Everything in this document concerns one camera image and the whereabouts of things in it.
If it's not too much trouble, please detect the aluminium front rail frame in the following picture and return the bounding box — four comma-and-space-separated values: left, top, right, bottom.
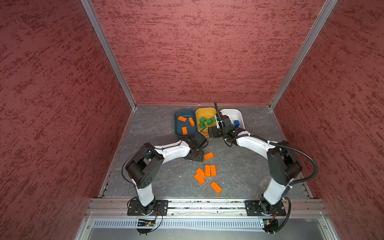
75, 198, 339, 240

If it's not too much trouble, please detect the left aluminium corner post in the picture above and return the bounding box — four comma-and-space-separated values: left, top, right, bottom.
81, 0, 137, 111

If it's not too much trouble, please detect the dark teal plastic bin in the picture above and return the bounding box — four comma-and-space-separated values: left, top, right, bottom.
174, 109, 198, 140

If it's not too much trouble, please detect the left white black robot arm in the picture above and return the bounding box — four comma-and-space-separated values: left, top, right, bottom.
122, 133, 208, 216

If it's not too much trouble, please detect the white plastic bin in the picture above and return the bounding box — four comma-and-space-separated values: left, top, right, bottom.
220, 109, 245, 129

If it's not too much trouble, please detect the aluminium corner post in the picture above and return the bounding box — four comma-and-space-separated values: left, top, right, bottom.
81, 0, 137, 111
269, 0, 338, 112

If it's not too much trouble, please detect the yellow plastic bin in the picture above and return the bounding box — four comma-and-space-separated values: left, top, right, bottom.
196, 108, 217, 137

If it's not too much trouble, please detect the orange lego bottom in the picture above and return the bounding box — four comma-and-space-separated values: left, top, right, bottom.
210, 181, 223, 194

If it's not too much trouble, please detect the left circuit board with wires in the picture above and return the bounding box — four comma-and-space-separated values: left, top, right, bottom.
136, 219, 157, 235

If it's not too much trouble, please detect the right aluminium corner post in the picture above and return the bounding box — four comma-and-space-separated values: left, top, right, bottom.
269, 0, 338, 112

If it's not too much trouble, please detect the orange lego large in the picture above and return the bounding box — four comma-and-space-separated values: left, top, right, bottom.
194, 168, 206, 185

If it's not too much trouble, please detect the right circuit board with wires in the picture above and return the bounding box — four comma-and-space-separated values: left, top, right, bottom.
263, 219, 279, 235

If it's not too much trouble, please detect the circuit board with wires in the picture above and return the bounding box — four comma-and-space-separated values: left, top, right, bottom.
263, 219, 279, 235
136, 219, 157, 235

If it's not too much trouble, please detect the blue lego small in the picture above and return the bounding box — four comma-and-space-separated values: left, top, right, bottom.
234, 120, 241, 129

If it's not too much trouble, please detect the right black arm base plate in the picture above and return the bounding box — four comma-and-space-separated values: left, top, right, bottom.
244, 200, 286, 218

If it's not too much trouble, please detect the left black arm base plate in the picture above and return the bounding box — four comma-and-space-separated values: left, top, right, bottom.
127, 198, 169, 217

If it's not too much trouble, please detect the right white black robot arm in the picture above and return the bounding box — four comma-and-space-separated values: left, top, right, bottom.
208, 113, 319, 216

